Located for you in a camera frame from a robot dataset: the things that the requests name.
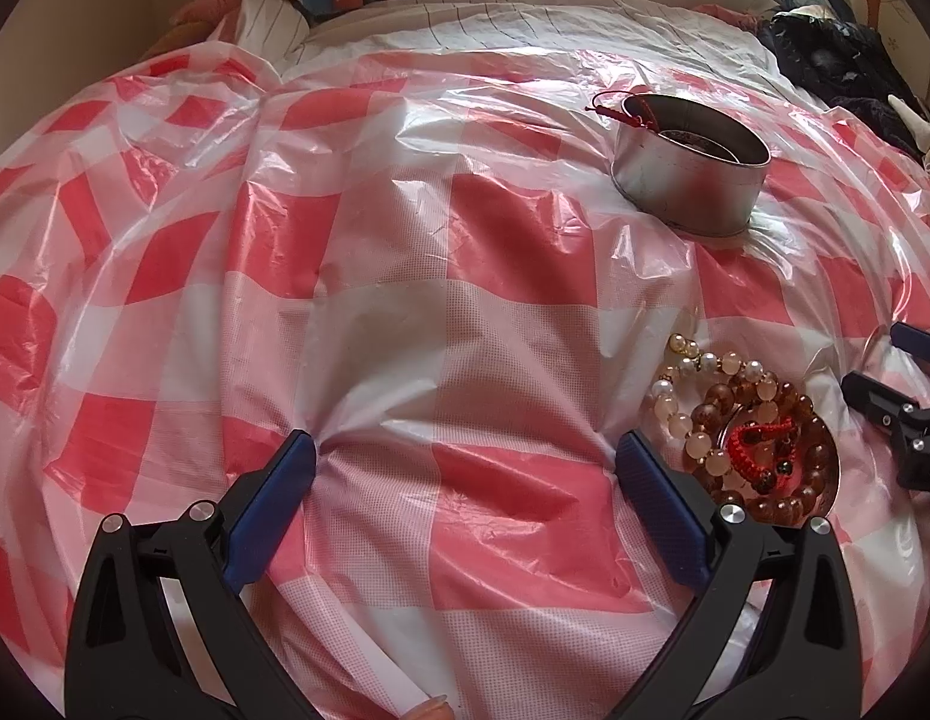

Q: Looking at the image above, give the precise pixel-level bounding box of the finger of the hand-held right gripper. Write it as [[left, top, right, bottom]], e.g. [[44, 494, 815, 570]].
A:
[[842, 371, 917, 430], [889, 322, 930, 365]]

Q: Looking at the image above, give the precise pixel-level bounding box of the brown bead bracelet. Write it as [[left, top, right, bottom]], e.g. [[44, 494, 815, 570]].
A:
[[694, 379, 837, 518]]

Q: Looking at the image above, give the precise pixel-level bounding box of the white striped bed sheet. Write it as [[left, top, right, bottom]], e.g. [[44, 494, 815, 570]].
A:
[[236, 0, 777, 83]]

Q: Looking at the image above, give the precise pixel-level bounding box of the pink cloth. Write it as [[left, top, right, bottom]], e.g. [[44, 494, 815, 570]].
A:
[[169, 0, 245, 42]]

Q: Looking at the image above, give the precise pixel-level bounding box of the pale pink bead bracelet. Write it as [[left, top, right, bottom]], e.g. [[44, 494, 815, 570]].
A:
[[664, 397, 781, 500]]

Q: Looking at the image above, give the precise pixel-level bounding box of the round metal tin lid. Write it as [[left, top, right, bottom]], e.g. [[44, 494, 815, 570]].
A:
[[716, 405, 843, 522]]

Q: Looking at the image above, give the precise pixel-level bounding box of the red white checkered plastic tablecloth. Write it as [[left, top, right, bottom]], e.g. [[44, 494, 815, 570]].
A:
[[0, 41, 930, 720]]

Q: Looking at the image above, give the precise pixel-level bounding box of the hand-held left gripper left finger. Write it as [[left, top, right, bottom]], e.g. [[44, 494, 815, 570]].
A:
[[64, 429, 320, 720]]

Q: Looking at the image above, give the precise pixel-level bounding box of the dark jacket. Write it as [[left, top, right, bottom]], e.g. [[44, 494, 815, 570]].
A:
[[757, 6, 930, 166]]

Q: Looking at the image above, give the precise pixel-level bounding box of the white pearl bracelet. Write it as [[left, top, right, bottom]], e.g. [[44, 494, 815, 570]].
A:
[[649, 334, 766, 410]]

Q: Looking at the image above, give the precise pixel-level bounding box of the white cloth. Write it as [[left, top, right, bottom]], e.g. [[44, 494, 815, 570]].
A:
[[889, 94, 930, 166]]

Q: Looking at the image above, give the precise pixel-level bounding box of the red knotted bracelet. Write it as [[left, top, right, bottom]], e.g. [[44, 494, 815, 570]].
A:
[[724, 424, 800, 477]]

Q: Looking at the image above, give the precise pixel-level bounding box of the round metal tin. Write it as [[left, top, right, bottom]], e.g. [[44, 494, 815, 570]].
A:
[[611, 94, 772, 239]]

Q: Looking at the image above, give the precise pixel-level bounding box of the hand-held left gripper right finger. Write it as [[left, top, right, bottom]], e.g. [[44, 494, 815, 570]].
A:
[[600, 430, 863, 720]]

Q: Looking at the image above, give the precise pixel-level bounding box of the person's left hand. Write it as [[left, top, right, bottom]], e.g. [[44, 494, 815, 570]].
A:
[[409, 692, 457, 720]]

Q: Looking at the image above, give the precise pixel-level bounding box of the red string bracelet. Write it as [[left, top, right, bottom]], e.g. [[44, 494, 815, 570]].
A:
[[589, 88, 665, 132]]

